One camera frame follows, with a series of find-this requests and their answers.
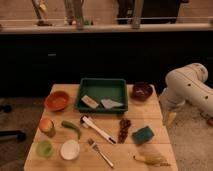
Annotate orange and yellow cup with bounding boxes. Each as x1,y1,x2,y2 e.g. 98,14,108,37
39,118,56,138

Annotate beige block in tray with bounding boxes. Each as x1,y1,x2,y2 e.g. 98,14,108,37
81,95,98,109

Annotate green pepper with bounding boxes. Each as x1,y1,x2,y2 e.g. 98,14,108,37
61,120,81,140

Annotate orange bowl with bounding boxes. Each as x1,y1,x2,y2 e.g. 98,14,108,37
44,91,70,111

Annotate teal sponge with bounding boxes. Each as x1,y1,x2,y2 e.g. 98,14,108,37
132,126,154,144

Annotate green plastic cup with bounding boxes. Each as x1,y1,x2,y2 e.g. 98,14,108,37
36,140,53,158

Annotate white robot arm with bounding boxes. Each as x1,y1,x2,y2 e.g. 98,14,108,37
159,63,213,126

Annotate dark red grape bunch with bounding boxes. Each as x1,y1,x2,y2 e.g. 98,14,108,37
118,118,131,143

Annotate silver fork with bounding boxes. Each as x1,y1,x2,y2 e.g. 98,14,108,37
88,138,114,169

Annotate grey cloth in tray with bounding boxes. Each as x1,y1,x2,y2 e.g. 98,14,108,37
101,99,123,109

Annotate dark red bowl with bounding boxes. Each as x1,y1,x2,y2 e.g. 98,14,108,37
132,82,153,101

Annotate green plastic tray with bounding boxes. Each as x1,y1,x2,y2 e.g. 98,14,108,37
75,78,128,114

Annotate yellow banana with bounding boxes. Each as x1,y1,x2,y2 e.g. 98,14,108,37
133,155,169,166

